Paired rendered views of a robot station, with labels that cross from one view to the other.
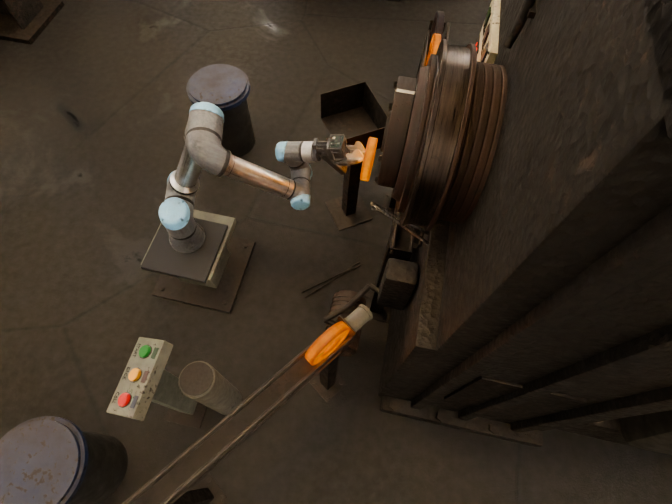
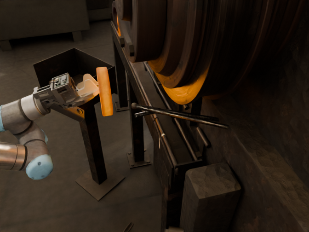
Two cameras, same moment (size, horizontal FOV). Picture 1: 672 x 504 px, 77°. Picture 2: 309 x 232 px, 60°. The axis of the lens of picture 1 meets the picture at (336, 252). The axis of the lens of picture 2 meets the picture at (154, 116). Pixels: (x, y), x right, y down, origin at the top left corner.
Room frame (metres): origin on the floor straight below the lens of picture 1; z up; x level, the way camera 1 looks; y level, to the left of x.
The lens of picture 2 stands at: (0.28, 0.04, 1.25)
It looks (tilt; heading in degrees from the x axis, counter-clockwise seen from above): 40 degrees down; 336
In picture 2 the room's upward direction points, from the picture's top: straight up
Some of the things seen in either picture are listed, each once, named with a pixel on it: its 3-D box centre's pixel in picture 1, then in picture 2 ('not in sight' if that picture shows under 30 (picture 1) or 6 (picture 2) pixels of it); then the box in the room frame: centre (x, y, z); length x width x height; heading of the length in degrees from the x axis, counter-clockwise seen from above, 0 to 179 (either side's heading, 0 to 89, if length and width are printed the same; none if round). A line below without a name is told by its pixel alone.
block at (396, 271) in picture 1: (397, 285); (207, 209); (0.54, -0.21, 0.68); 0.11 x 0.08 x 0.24; 81
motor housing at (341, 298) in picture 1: (342, 338); not in sight; (0.47, -0.05, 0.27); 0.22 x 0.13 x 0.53; 171
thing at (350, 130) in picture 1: (351, 166); (88, 131); (1.28, -0.05, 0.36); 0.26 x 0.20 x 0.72; 26
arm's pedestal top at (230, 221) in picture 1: (190, 242); not in sight; (0.87, 0.66, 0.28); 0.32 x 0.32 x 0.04; 80
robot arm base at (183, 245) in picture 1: (184, 232); not in sight; (0.87, 0.65, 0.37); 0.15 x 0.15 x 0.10
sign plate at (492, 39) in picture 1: (484, 50); not in sight; (1.09, -0.40, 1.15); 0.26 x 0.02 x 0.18; 171
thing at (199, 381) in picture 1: (214, 391); not in sight; (0.24, 0.44, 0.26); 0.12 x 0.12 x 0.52
